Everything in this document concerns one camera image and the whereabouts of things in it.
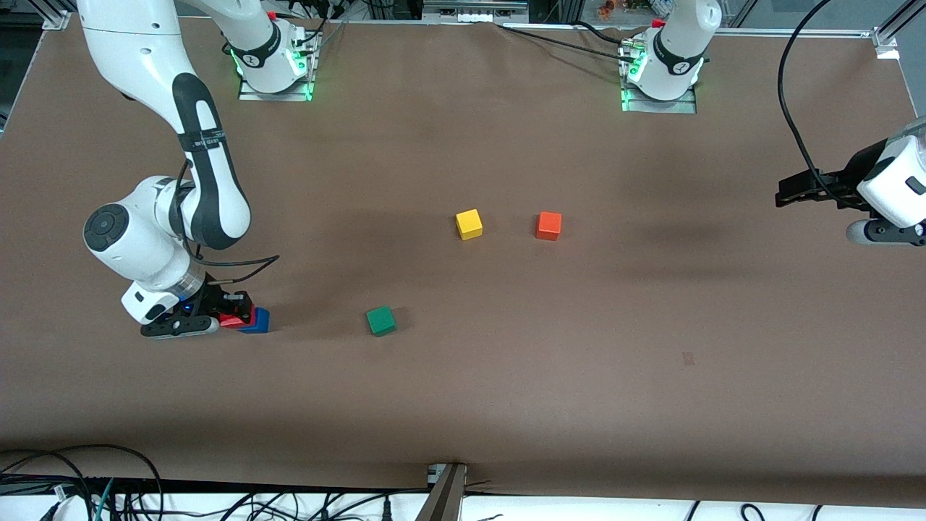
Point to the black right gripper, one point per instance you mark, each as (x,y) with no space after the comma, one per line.
(213,297)

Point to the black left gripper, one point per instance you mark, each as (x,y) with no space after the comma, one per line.
(848,181)

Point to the red wooden block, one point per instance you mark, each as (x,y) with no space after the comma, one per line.
(242,321)

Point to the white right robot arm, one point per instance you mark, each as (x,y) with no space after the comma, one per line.
(137,239)

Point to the blue wooden block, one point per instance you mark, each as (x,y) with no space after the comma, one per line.
(262,322)

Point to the green wooden block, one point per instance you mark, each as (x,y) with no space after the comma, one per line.
(380,321)

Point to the yellow wooden block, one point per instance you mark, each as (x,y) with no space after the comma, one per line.
(469,225)

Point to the orange wooden block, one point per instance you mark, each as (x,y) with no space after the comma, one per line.
(548,226)

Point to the brown paper table cover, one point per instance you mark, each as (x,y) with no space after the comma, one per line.
(506,398)

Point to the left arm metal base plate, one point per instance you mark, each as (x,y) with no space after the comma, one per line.
(687,107)

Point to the aluminium frame corner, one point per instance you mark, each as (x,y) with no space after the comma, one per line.
(886,40)

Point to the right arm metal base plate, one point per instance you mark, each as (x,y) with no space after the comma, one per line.
(249,95)

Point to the aluminium profile bracket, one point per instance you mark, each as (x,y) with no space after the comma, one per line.
(443,496)

